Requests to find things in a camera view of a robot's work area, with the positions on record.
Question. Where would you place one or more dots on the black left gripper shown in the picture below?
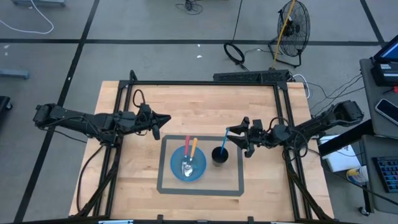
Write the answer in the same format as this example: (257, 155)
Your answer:
(144, 118)

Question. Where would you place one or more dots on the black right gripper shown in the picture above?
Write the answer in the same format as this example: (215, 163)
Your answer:
(261, 135)

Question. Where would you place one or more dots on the blue straw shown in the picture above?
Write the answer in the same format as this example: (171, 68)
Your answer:
(224, 141)

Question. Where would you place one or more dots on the black cup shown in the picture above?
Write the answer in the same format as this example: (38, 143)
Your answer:
(219, 160)

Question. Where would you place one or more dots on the blue plastic bowl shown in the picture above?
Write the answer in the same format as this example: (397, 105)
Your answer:
(199, 165)

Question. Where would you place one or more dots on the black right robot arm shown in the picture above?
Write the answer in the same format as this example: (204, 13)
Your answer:
(326, 123)

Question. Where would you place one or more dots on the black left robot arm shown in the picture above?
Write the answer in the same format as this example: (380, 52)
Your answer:
(77, 121)

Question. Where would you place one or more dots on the clear mat with grey border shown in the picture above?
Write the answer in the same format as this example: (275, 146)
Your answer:
(224, 180)

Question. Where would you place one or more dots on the black support beam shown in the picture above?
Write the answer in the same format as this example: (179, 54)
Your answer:
(342, 141)

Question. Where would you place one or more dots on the white box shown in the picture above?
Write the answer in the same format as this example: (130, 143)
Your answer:
(340, 158)

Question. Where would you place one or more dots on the black floor fan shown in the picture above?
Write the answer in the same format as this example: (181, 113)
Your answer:
(293, 29)

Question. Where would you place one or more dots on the white wipes canister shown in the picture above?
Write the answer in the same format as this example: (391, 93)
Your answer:
(357, 175)

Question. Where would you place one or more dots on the grey desk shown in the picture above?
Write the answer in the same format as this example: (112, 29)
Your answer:
(382, 202)
(370, 93)

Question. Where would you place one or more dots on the black caster wheel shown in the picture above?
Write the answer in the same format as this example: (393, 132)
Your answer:
(363, 211)

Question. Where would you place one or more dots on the black smartphone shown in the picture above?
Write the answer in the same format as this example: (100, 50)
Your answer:
(387, 110)

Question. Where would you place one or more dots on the grey bar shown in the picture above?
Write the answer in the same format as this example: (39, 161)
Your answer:
(14, 74)

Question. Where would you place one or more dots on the black keyboard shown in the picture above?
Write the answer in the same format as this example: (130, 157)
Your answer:
(388, 172)

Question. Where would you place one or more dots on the black chair base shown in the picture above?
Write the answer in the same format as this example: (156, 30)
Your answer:
(3, 107)

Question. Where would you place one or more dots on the black desktop device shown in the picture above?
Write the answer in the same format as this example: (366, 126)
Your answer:
(385, 73)

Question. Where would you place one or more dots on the grey cart base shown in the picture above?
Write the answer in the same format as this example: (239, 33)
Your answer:
(37, 2)

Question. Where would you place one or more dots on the black laptop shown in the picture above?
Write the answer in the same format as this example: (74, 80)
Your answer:
(388, 51)

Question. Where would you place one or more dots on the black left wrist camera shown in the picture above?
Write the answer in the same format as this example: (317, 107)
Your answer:
(156, 132)

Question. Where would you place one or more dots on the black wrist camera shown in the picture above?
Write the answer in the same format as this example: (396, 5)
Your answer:
(156, 132)
(249, 151)

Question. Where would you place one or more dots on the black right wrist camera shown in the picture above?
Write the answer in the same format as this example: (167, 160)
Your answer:
(249, 151)

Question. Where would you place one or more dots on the black metal table frame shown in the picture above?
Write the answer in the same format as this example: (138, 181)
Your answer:
(202, 83)

